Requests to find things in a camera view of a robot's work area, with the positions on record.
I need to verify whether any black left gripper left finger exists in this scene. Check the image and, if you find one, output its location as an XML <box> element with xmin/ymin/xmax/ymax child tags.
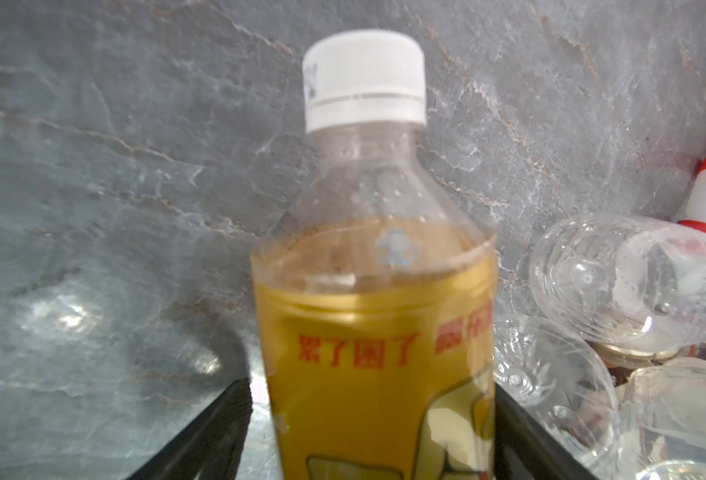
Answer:
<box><xmin>128</xmin><ymin>378</ymin><xmax>253</xmax><ymax>480</ymax></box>

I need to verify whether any crushed clear bottle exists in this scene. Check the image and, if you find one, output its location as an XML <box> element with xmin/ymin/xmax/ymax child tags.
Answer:
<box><xmin>493</xmin><ymin>314</ymin><xmax>619</xmax><ymax>479</ymax></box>

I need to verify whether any clear water bottle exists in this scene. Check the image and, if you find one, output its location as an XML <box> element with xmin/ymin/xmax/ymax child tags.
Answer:
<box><xmin>529</xmin><ymin>213</ymin><xmax>706</xmax><ymax>353</ymax></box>

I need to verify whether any grey label small bottle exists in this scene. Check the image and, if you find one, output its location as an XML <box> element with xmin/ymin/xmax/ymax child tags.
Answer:
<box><xmin>614</xmin><ymin>358</ymin><xmax>706</xmax><ymax>479</ymax></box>

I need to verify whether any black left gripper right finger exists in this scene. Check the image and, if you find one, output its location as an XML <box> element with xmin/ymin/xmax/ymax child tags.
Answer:
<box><xmin>494</xmin><ymin>384</ymin><xmax>596</xmax><ymax>480</ymax></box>

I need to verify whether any yellow label tea bottle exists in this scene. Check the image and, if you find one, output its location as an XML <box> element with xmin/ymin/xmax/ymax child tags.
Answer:
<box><xmin>251</xmin><ymin>30</ymin><xmax>497</xmax><ymax>479</ymax></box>

